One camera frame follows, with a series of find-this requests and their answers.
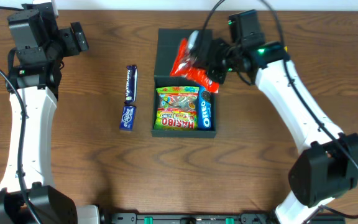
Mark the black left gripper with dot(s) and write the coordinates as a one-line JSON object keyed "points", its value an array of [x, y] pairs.
{"points": [[79, 37]]}

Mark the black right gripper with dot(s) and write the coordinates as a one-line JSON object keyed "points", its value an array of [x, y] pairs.
{"points": [[214, 62]]}

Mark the red Hacks candy bag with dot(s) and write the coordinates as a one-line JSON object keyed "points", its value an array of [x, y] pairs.
{"points": [[191, 73]]}

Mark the blue Oreo cookie pack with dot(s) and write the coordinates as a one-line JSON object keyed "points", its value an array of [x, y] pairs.
{"points": [[204, 109]]}

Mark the dark green gift box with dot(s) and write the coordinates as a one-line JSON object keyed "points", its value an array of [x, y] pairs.
{"points": [[167, 49]]}

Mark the blue Dairy Milk chocolate bar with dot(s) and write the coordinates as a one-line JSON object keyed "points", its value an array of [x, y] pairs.
{"points": [[131, 84]]}

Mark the green Haribo gummy bag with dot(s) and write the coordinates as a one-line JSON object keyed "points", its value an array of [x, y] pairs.
{"points": [[176, 109]]}

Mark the blue Eclipse mints box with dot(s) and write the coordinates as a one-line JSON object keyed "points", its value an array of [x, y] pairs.
{"points": [[127, 118]]}

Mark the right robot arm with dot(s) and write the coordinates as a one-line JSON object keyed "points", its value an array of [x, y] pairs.
{"points": [[327, 165]]}

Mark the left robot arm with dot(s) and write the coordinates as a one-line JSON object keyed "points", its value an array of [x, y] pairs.
{"points": [[33, 76]]}

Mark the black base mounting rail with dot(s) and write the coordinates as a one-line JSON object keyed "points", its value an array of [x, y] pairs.
{"points": [[244, 218]]}

